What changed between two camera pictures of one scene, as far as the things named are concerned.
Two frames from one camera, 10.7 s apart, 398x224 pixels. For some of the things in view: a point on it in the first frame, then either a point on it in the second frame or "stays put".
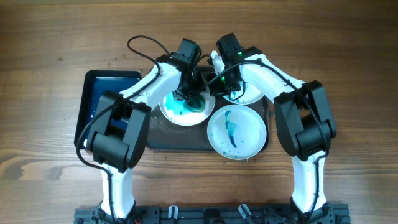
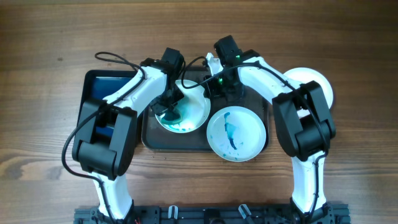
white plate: [237, 132] stays put
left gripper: [181, 94] to [159, 108]
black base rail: [214, 214] stays put
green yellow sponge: [195, 102] to [173, 117]
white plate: [251, 94] to [305, 74]
